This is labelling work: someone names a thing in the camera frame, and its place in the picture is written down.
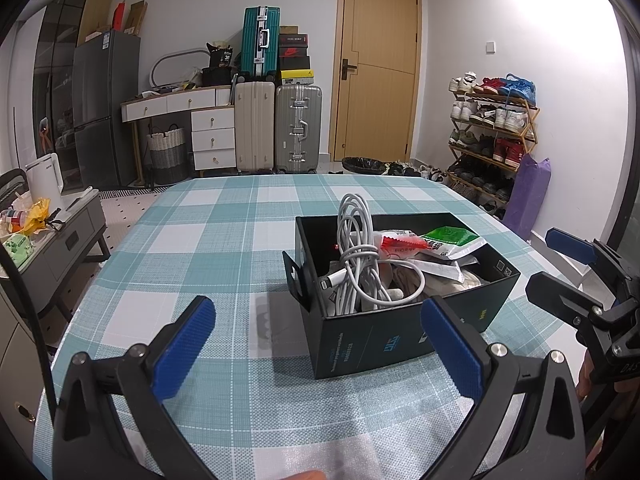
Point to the white low cabinet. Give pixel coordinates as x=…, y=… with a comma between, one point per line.
x=15, y=360

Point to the dark glass wardrobe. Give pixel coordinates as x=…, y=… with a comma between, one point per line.
x=55, y=60

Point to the person's right hand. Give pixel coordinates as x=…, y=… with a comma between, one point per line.
x=586, y=377

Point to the red and white snack packet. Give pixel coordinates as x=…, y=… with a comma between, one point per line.
x=400, y=246

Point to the teal suitcase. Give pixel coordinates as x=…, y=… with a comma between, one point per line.
x=252, y=45

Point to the dark grey fridge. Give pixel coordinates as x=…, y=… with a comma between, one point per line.
x=105, y=110

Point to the yellow plastic bag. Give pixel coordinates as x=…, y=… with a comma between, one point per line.
x=36, y=215

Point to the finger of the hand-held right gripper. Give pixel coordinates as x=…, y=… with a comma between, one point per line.
x=570, y=245
x=555, y=295

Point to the white desk with drawers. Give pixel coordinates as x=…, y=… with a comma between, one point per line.
x=212, y=135

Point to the purple bag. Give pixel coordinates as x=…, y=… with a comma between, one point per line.
x=527, y=195

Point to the wooden shoe rack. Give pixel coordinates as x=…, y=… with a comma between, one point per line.
x=531, y=130

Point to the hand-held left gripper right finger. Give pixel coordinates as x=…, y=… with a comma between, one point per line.
x=452, y=350

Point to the yellow and black shoe box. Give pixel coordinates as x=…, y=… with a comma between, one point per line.
x=297, y=77

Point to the row of shelved shoes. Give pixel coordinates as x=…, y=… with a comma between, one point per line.
x=492, y=117

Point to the black cardboard box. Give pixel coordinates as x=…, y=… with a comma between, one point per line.
x=360, y=345

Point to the scattered shoes pile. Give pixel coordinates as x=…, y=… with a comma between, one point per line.
x=415, y=170

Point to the grey coffee table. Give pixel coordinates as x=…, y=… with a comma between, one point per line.
x=70, y=245

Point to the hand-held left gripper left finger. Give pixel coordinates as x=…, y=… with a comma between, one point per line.
x=182, y=350

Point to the person's left hand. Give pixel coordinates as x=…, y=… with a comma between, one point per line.
x=302, y=476

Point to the white plush doll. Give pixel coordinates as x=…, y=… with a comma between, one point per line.
x=395, y=280

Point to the tan cardboard board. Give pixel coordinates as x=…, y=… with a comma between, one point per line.
x=97, y=5

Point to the white printed sachet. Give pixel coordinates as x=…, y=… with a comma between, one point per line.
x=440, y=270

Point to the green and white packet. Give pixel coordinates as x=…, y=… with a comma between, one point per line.
x=450, y=237

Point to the black paper bag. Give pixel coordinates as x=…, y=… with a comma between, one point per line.
x=217, y=72

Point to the black and red shoe box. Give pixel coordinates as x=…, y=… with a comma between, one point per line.
x=293, y=46

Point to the grey and white woven basket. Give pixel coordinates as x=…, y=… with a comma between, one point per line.
x=167, y=155

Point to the oval metal frame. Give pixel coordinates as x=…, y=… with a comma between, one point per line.
x=156, y=70

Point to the teal checked tablecloth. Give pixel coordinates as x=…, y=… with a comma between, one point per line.
x=200, y=240

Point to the brown cardboard box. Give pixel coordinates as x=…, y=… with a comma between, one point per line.
x=136, y=17

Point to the wooden door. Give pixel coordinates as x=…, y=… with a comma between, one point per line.
x=380, y=60

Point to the silver suitcase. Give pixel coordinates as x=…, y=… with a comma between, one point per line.
x=297, y=130

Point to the beige suitcase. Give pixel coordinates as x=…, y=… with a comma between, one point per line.
x=254, y=127

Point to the black trash bin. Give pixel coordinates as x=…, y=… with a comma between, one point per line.
x=361, y=166

